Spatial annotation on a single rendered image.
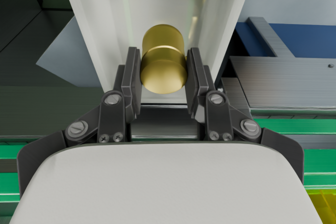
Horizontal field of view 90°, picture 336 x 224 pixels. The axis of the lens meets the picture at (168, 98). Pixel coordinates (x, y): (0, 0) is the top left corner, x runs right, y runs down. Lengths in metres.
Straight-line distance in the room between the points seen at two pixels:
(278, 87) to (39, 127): 0.43
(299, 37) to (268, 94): 0.27
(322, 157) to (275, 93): 0.10
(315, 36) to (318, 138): 0.32
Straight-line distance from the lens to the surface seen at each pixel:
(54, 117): 0.40
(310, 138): 0.32
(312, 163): 0.30
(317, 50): 0.52
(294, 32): 0.56
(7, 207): 0.62
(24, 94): 0.47
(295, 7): 0.58
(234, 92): 0.28
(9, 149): 0.43
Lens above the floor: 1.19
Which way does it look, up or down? 39 degrees down
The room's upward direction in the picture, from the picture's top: 178 degrees clockwise
